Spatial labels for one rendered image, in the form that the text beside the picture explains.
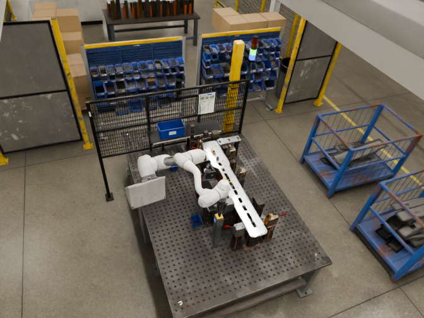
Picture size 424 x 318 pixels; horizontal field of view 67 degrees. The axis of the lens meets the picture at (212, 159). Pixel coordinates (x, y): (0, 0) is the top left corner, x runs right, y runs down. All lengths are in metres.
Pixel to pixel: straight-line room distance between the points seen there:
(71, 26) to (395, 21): 6.87
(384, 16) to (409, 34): 0.07
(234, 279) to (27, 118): 3.51
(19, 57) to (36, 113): 0.82
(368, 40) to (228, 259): 2.72
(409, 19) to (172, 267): 2.82
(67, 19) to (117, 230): 4.46
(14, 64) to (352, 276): 4.78
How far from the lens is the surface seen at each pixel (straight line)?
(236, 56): 3.84
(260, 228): 3.12
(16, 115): 5.10
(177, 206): 3.56
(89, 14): 9.55
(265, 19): 6.54
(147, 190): 3.43
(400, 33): 0.73
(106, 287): 3.95
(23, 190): 5.10
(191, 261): 3.21
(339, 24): 0.85
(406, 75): 0.73
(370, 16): 0.78
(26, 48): 4.59
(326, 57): 6.29
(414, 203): 4.74
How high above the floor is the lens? 3.52
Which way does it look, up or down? 44 degrees down
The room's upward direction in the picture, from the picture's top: 6 degrees clockwise
